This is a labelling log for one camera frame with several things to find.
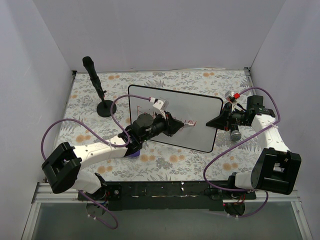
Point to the black round microphone stand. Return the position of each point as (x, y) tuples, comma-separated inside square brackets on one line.
[(105, 107)]

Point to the black microphone on stand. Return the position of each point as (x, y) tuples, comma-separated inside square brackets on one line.
[(90, 68)]

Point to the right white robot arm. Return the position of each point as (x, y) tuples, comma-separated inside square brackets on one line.
[(277, 167)]

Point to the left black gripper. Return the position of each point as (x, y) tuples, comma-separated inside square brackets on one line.
[(169, 123)]

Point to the white whiteboard black frame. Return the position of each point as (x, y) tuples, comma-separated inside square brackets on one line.
[(191, 108)]

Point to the floral patterned table mat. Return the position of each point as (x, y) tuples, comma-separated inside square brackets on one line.
[(157, 161)]

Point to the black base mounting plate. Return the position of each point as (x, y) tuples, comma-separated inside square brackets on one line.
[(162, 195)]

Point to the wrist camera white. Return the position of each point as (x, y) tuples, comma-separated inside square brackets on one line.
[(231, 96), (159, 105)]

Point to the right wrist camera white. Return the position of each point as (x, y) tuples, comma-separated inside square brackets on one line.
[(231, 96)]

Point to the purple foam microphone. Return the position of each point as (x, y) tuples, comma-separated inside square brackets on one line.
[(136, 154)]

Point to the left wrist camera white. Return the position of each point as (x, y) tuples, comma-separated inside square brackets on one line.
[(159, 105)]

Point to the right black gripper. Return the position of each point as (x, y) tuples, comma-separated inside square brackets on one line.
[(227, 118)]

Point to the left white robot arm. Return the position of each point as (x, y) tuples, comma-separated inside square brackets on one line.
[(64, 167)]

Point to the black silver microphone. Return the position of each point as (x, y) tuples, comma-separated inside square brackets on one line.
[(235, 134)]

